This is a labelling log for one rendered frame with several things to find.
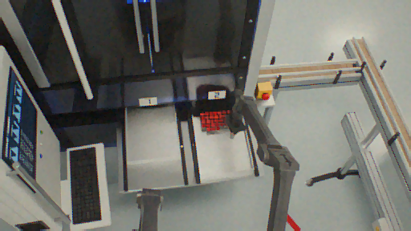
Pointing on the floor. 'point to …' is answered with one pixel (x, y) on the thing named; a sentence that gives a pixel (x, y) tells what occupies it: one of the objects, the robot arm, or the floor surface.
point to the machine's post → (258, 45)
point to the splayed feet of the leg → (331, 176)
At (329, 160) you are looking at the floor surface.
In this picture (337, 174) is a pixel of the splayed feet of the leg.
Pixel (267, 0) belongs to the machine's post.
